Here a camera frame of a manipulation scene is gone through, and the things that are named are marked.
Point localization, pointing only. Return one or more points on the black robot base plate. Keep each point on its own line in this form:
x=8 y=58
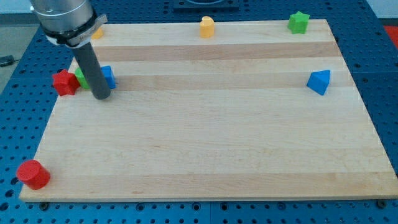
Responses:
x=184 y=5

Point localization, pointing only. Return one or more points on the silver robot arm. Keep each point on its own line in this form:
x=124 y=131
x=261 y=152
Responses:
x=67 y=22

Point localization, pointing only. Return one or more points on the yellow block behind arm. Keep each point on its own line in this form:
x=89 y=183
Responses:
x=97 y=34

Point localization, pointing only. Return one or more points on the black device on floor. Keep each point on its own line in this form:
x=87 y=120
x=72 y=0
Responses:
x=6 y=60

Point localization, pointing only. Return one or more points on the blue triangle block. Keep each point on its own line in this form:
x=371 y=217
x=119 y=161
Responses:
x=319 y=81

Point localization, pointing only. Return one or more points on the green round block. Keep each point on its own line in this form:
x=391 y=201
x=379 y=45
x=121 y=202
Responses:
x=81 y=78

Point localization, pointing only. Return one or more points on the red star block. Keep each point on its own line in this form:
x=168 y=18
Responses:
x=65 y=83

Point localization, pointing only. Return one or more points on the green star block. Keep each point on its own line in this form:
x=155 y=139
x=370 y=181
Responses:
x=298 y=22

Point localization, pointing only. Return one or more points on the red cylinder block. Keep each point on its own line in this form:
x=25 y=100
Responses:
x=33 y=174

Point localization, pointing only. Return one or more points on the wooden board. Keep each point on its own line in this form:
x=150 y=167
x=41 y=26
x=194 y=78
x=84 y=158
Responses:
x=228 y=117

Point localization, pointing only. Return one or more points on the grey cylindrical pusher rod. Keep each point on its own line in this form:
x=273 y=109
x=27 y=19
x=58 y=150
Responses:
x=88 y=62

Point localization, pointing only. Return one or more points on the blue cube block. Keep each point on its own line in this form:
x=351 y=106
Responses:
x=109 y=76

